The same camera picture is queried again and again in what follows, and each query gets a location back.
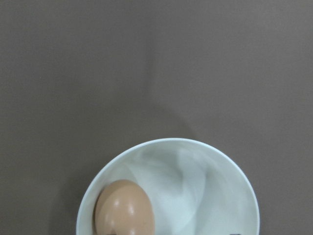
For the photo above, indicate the brown egg from bowl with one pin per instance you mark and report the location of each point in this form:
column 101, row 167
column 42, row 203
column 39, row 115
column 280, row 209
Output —
column 124, row 208

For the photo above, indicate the white ceramic bowl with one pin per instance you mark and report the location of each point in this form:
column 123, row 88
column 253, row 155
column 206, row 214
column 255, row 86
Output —
column 194, row 189

